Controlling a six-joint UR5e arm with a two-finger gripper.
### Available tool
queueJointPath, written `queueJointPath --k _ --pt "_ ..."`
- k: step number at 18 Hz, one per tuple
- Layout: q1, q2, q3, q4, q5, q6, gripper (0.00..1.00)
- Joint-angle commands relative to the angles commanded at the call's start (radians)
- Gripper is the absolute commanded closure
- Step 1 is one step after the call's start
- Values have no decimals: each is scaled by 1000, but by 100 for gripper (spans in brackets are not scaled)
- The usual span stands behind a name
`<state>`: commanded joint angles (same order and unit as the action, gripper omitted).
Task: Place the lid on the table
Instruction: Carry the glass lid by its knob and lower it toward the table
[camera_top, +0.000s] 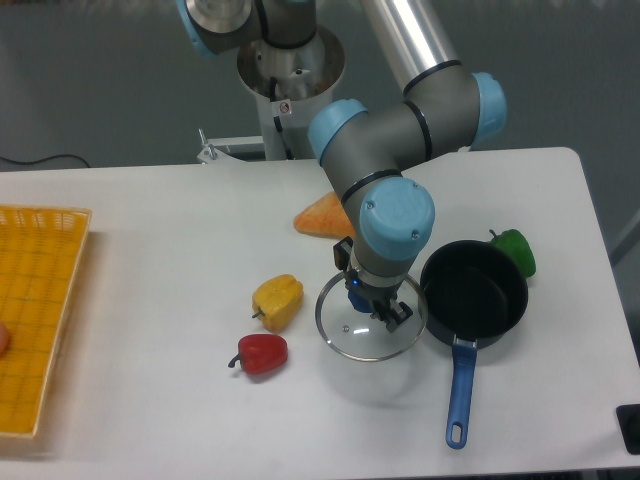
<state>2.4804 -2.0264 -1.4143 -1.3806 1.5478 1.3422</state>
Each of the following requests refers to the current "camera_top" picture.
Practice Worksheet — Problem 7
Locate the yellow bell pepper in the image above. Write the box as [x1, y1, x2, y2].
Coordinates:
[252, 274, 304, 333]

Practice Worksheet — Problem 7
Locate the green bell pepper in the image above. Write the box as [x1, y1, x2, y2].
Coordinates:
[489, 229, 537, 278]

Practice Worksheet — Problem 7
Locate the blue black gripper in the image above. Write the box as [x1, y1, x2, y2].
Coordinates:
[345, 269, 412, 333]

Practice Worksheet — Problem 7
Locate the black pot blue handle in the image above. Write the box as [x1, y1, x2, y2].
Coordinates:
[420, 240, 529, 449]

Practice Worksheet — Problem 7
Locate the black box at table edge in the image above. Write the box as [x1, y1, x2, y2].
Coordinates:
[616, 404, 640, 455]

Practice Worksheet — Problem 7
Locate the orange pumpkin wedge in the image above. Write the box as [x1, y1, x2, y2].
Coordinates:
[293, 192, 355, 239]

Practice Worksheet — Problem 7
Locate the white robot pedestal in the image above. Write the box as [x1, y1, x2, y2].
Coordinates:
[195, 10, 345, 160]

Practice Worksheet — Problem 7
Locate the black cable on floor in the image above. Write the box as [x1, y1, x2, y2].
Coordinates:
[0, 154, 92, 169]

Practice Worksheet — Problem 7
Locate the yellow woven basket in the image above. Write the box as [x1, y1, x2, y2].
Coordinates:
[1, 205, 92, 438]

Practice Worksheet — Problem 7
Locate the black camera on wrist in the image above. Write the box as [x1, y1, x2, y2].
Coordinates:
[333, 236, 353, 272]

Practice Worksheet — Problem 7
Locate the red bell pepper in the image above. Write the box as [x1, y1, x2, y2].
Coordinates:
[228, 334, 288, 376]

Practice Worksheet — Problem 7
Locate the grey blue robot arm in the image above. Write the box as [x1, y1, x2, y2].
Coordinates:
[177, 1, 506, 331]

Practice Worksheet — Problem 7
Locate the round glass pot lid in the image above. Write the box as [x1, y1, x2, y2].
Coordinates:
[314, 272, 427, 362]

